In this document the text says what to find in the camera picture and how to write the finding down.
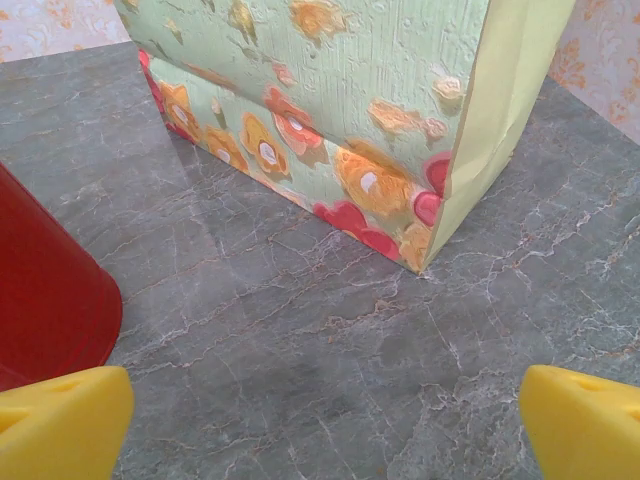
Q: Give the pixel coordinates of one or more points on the red straw holder cup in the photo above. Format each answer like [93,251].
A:
[50,275]

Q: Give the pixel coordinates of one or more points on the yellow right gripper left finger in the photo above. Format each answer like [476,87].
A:
[60,425]

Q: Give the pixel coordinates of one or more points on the floral paper bag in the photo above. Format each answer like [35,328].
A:
[350,75]

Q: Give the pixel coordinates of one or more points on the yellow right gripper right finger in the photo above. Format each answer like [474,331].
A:
[585,430]

